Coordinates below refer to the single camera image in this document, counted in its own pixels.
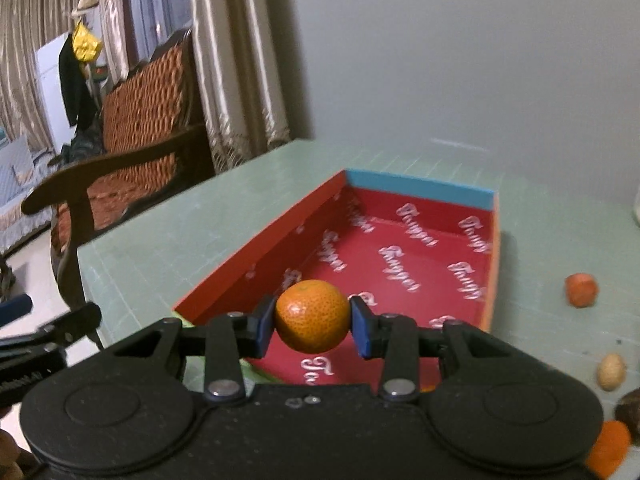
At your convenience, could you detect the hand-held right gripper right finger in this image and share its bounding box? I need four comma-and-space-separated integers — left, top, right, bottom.
349, 296, 503, 405

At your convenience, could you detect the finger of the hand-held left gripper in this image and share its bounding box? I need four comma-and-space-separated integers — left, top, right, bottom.
0, 295, 34, 330
0, 302, 103, 356

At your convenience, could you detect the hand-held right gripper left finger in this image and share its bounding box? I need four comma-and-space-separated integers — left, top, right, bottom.
114, 296, 277, 405

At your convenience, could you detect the small speckled tangerine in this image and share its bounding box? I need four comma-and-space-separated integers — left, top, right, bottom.
275, 279, 352, 353

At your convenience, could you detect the red printed cardboard box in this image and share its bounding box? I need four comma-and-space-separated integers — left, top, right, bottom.
172, 169, 502, 392

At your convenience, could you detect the dark brown mottled fruit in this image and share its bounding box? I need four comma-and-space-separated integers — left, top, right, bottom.
614, 388, 640, 442

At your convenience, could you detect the green grid table mat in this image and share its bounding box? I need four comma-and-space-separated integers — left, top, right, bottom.
76, 139, 640, 480

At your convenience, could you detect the light blue covered sofa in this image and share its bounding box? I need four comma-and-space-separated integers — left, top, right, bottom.
0, 125, 57, 253

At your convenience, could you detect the white board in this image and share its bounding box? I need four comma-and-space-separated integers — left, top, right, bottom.
34, 39, 72, 152

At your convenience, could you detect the wooden armchair with orange cushion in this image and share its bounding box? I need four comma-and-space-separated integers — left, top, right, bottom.
21, 30, 217, 313

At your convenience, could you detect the reddish orange carrot piece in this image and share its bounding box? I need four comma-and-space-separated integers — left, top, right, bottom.
565, 273, 599, 308

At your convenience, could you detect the black coat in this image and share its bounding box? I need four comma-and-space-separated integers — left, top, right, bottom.
58, 34, 99, 133

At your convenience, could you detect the small beige oval fruit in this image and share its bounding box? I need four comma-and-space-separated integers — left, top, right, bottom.
596, 353, 627, 392

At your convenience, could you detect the large smooth orange tangerine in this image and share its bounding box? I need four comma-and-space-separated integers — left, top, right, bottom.
585, 420, 632, 479

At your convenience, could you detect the beige satin curtain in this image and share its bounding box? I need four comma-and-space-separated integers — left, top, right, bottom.
187, 0, 292, 172
0, 0, 117, 153

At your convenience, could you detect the yellow bag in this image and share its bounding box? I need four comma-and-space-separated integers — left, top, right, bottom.
72, 21, 104, 62

